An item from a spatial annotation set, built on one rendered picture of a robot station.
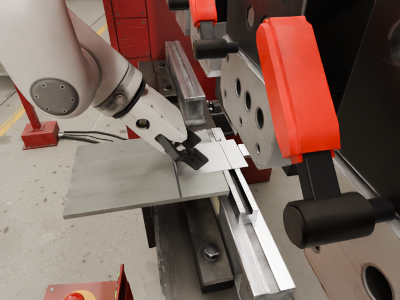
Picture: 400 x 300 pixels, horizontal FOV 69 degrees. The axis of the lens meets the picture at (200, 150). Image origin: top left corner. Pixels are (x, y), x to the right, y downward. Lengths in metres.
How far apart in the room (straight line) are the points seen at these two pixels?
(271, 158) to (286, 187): 1.74
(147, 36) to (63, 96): 1.00
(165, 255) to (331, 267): 0.41
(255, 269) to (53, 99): 0.33
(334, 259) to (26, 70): 0.30
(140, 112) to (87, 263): 1.31
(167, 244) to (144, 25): 0.95
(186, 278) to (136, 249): 1.12
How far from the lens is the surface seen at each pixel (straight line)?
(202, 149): 0.56
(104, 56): 0.41
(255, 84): 0.25
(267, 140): 0.23
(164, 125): 0.43
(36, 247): 1.83
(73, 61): 0.33
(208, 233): 0.55
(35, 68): 0.33
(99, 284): 0.67
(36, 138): 2.49
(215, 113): 0.99
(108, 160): 0.57
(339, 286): 0.19
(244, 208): 0.47
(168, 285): 0.53
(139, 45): 1.32
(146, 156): 0.56
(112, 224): 1.77
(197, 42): 0.28
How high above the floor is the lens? 1.35
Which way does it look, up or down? 38 degrees down
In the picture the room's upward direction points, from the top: straight up
